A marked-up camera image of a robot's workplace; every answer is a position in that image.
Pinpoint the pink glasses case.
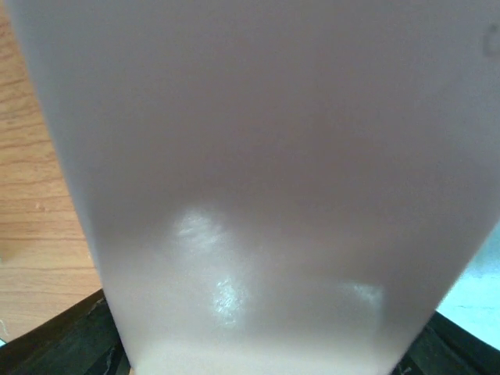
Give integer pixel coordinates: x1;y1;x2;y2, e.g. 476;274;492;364
6;1;499;374

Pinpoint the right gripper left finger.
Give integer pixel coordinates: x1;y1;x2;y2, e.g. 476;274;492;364
1;290;130;374

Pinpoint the light-blue cleaning cloth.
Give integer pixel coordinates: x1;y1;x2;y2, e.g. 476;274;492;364
437;228;499;348

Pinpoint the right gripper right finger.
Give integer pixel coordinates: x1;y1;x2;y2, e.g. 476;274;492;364
392;312;499;375

